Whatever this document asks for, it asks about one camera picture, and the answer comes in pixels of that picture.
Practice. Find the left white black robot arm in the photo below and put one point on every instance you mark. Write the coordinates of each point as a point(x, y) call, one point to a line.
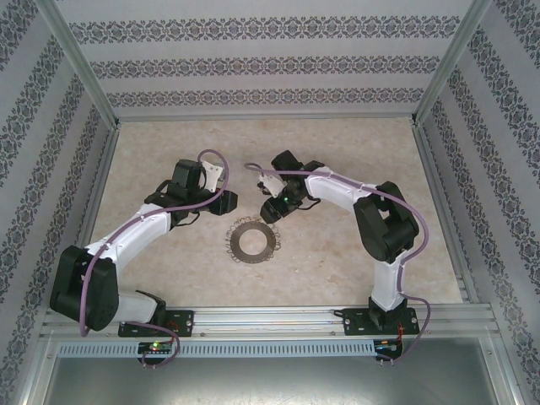
point(139, 228)

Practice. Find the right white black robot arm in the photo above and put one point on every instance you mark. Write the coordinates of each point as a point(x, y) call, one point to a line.
point(333, 190)

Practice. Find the circuit board with green light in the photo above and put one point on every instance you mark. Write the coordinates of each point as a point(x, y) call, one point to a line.
point(155, 347)

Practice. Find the grey sheet metal panel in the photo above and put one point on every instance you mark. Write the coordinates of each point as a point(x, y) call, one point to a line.
point(270, 379)

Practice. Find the aluminium side frame rail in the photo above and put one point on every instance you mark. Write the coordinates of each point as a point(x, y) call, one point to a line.
point(445, 211)
point(95, 202)

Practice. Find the aluminium mounting rail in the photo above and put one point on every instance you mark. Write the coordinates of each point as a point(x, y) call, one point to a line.
point(261, 322)

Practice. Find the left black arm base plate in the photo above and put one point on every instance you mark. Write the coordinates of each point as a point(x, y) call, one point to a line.
point(181, 322)

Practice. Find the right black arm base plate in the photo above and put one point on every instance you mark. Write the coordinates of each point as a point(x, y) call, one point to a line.
point(352, 320)

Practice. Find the aluminium frame post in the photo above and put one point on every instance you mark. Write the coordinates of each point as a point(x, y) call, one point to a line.
point(80, 63)
point(449, 63)

